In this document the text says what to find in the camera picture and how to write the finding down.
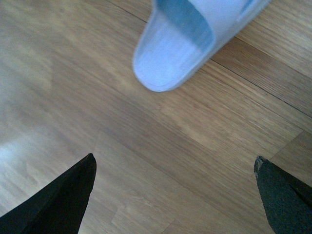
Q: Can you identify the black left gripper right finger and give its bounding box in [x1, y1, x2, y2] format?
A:
[253, 156, 312, 234]

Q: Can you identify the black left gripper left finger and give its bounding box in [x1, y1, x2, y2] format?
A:
[0, 154, 97, 234]

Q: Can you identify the light blue slipper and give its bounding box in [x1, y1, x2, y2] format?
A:
[132, 0, 268, 92]

